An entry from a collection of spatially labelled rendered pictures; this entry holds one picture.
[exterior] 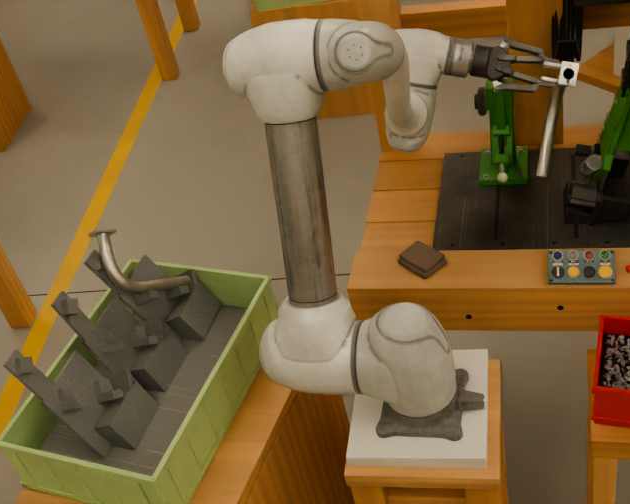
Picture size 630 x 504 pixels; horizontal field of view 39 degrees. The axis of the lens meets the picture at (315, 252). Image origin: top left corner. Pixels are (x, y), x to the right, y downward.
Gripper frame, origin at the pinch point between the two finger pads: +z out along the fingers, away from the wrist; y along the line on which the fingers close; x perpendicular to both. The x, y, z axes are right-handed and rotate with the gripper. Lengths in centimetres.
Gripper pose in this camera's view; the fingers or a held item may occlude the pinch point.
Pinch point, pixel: (556, 74)
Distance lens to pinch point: 221.4
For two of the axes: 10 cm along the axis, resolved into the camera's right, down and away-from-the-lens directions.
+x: 0.9, 0.2, 10.0
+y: 1.9, -9.8, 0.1
